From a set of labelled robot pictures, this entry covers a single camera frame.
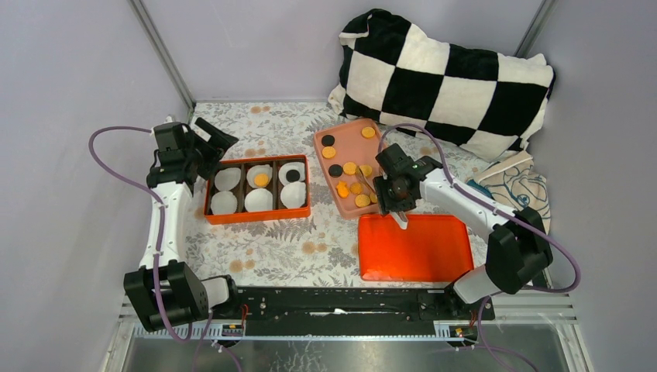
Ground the orange compartment box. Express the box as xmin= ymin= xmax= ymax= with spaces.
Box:
xmin=204 ymin=154 xmax=311 ymax=225

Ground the swirl butter cookie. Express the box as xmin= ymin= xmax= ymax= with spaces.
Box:
xmin=349 ymin=182 xmax=363 ymax=195

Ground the white paper cupcake liner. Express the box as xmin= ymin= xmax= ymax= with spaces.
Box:
xmin=280 ymin=181 xmax=308 ymax=209
xmin=246 ymin=164 xmax=273 ymax=188
xmin=210 ymin=191 xmax=238 ymax=215
xmin=244 ymin=188 xmax=274 ymax=213
xmin=278 ymin=161 xmax=306 ymax=186
xmin=214 ymin=167 xmax=242 ymax=191

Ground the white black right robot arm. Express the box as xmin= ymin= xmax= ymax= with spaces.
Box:
xmin=373 ymin=144 xmax=553 ymax=319

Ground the orange box lid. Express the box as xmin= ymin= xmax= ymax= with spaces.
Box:
xmin=358 ymin=214 xmax=474 ymax=283

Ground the black white checkered pillow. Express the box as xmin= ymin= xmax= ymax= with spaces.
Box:
xmin=328 ymin=9 xmax=556 ymax=162

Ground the black sandwich cookie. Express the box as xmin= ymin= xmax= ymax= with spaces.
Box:
xmin=285 ymin=169 xmax=301 ymax=183
xmin=321 ymin=135 xmax=335 ymax=146
xmin=328 ymin=164 xmax=343 ymax=178

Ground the cream blue printed cloth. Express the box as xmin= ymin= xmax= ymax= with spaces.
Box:
xmin=466 ymin=151 xmax=551 ymax=233

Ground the pink cookie tray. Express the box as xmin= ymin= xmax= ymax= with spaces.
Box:
xmin=313 ymin=119 xmax=381 ymax=219

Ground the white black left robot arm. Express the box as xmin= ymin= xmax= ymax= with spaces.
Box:
xmin=123 ymin=118 xmax=241 ymax=332

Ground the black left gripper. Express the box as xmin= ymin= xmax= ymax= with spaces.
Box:
xmin=183 ymin=118 xmax=238 ymax=180

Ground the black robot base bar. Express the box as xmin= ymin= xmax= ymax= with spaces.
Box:
xmin=213 ymin=287 xmax=495 ymax=337

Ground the orange fish-shaped cookie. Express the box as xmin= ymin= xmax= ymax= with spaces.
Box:
xmin=336 ymin=181 xmax=350 ymax=198

